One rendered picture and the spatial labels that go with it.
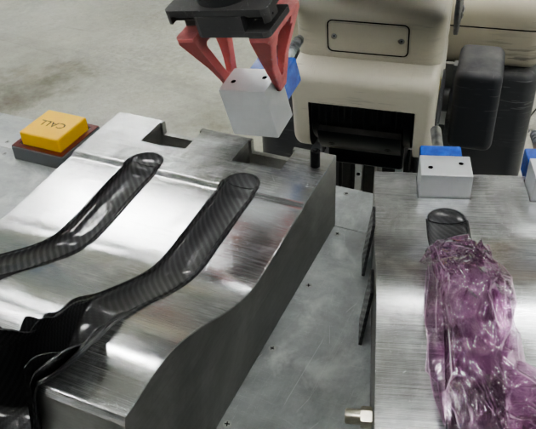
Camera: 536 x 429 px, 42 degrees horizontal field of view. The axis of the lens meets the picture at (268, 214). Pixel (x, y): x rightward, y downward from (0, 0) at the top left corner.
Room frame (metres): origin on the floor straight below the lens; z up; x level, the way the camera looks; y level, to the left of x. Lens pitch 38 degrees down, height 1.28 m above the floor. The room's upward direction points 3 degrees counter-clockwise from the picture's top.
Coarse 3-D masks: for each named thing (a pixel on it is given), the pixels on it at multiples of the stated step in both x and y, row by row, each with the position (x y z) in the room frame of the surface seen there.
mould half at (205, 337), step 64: (128, 128) 0.67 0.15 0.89; (64, 192) 0.56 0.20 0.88; (192, 192) 0.55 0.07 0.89; (256, 192) 0.54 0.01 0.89; (320, 192) 0.55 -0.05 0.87; (128, 256) 0.46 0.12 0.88; (256, 256) 0.45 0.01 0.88; (0, 320) 0.34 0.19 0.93; (128, 320) 0.34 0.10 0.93; (192, 320) 0.35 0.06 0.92; (256, 320) 0.42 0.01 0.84; (64, 384) 0.29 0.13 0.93; (128, 384) 0.28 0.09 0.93; (192, 384) 0.32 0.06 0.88
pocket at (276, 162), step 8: (248, 144) 0.63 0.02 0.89; (240, 152) 0.61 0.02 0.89; (248, 152) 0.63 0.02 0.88; (256, 152) 0.63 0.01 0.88; (264, 152) 0.63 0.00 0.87; (240, 160) 0.61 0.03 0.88; (248, 160) 0.63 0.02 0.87; (256, 160) 0.63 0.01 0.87; (264, 160) 0.62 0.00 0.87; (272, 160) 0.62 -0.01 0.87; (280, 160) 0.61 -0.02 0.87; (272, 168) 0.62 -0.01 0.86; (280, 168) 0.61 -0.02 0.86
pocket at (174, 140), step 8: (160, 128) 0.68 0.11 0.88; (152, 136) 0.66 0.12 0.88; (160, 136) 0.68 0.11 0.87; (168, 136) 0.67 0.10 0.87; (176, 136) 0.67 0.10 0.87; (184, 136) 0.67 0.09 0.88; (160, 144) 0.67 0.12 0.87; (168, 144) 0.67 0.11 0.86; (176, 144) 0.67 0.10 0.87; (184, 144) 0.67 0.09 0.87
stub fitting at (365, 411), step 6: (348, 408) 0.32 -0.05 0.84; (366, 408) 0.32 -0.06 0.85; (372, 408) 0.32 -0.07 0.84; (348, 414) 0.32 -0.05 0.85; (354, 414) 0.32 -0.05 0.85; (360, 414) 0.32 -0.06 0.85; (366, 414) 0.31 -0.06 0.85; (372, 414) 0.31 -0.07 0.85; (348, 420) 0.31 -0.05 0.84; (354, 420) 0.31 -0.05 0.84; (360, 420) 0.31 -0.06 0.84; (366, 420) 0.31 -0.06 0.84; (372, 420) 0.31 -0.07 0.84; (360, 426) 0.31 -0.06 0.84; (366, 426) 0.31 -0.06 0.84
